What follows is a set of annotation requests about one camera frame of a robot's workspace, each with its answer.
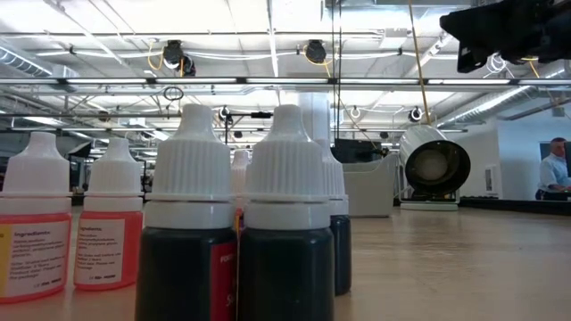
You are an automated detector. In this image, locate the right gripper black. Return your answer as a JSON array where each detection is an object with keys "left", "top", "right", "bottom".
[{"left": 438, "top": 0, "right": 544, "bottom": 76}]

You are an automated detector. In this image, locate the grey plastic bin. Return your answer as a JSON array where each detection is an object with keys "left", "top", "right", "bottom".
[{"left": 342, "top": 153, "right": 400, "bottom": 218}]

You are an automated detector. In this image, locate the small dark bottle purple label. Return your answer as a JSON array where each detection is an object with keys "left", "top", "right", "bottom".
[{"left": 314, "top": 137, "right": 353, "bottom": 298}]

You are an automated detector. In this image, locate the small orange food coloring bottle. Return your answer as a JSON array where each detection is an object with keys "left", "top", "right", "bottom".
[
  {"left": 230, "top": 149, "right": 252, "bottom": 244},
  {"left": 0, "top": 131, "right": 73, "bottom": 305},
  {"left": 73, "top": 136, "right": 145, "bottom": 292}
]

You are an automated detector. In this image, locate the small dark food coloring bottle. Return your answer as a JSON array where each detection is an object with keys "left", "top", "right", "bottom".
[{"left": 237, "top": 104, "right": 336, "bottom": 321}]

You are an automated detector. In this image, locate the person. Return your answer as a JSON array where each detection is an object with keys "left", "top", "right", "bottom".
[{"left": 534, "top": 136, "right": 571, "bottom": 202}]

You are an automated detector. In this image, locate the aluminium overhead beam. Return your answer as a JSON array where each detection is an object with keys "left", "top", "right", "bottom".
[{"left": 0, "top": 76, "right": 571, "bottom": 94}]

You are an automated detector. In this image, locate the small dark bottle red label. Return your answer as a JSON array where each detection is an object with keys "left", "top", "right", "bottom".
[{"left": 135, "top": 103, "right": 239, "bottom": 321}]

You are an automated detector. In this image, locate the yellow hanging cable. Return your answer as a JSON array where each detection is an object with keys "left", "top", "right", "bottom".
[{"left": 408, "top": 0, "right": 433, "bottom": 127}]

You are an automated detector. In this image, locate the silver ventilation duct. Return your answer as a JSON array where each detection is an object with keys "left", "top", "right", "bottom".
[
  {"left": 0, "top": 44, "right": 54, "bottom": 79},
  {"left": 434, "top": 66, "right": 571, "bottom": 130}
]

